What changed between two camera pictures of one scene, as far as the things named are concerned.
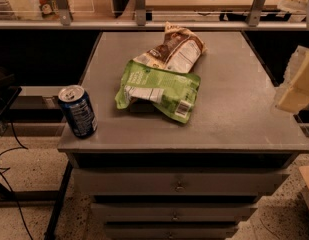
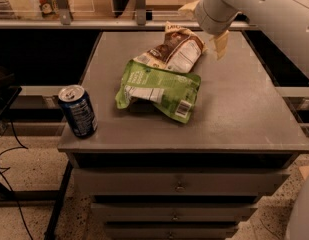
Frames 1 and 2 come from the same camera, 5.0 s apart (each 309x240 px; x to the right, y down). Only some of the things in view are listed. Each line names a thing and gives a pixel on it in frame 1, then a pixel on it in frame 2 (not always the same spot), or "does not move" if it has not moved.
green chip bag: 173,93 does not move
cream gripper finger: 296,91 → 220,43
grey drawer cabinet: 151,176 does not move
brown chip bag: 178,50 does not move
